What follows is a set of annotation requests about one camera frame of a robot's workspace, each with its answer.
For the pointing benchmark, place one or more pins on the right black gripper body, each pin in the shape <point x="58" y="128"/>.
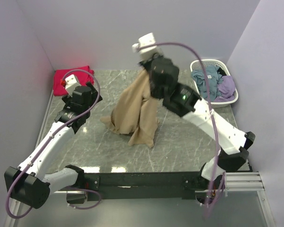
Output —
<point x="147" y="65"/>

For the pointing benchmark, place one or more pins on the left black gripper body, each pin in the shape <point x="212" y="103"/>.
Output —
<point x="67" y="99"/>

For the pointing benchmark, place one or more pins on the beige t-shirt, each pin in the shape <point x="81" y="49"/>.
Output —
<point x="135" y="113"/>

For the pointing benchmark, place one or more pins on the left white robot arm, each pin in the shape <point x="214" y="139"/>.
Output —
<point x="29" y="183"/>

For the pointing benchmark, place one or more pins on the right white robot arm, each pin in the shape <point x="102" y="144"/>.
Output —
<point x="232" y="144"/>

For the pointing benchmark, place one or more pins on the folded red t-shirt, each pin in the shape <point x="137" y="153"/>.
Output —
<point x="76" y="75"/>

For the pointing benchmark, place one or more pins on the blue t-shirt in basket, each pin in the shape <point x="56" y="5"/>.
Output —
<point x="208" y="80"/>

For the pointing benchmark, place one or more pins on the white laundry basket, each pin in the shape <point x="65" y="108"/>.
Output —
<point x="195" y="65"/>

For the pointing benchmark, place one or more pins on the purple t-shirt in basket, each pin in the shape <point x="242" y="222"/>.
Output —
<point x="226" y="90"/>

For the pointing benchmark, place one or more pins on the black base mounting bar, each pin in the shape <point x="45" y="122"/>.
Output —
<point x="113" y="186"/>

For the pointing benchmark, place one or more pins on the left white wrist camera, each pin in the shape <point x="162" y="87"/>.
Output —
<point x="70" y="83"/>

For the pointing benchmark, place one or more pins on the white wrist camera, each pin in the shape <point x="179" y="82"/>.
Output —
<point x="146" y="47"/>
<point x="70" y="83"/>

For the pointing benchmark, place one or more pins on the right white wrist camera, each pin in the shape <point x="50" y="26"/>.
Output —
<point x="146" y="47"/>

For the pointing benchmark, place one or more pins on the aluminium frame rail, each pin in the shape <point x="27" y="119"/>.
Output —
<point x="241" y="181"/>

